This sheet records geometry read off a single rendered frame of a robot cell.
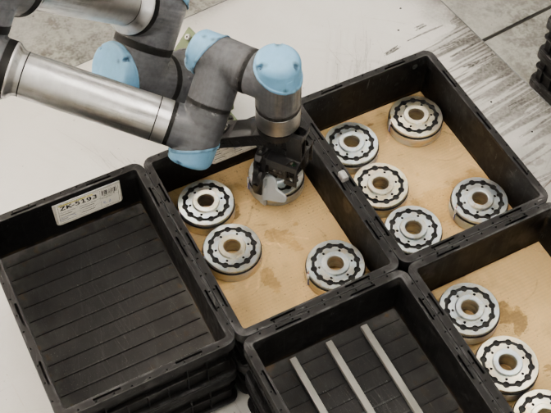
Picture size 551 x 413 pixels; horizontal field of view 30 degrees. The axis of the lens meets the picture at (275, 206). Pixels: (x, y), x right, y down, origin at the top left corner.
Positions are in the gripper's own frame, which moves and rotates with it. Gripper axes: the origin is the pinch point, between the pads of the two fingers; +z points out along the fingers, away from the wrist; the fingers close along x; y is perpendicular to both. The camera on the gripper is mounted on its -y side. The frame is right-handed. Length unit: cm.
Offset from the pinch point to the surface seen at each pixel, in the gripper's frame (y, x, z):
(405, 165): 20.6, 17.2, 2.0
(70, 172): -42.5, -3.4, 15.0
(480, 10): 5, 150, 85
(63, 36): -111, 82, 85
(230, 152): -8.9, 3.1, -2.2
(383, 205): 20.8, 4.8, -1.1
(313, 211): 9.2, 0.2, 2.1
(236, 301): 4.8, -22.5, 2.1
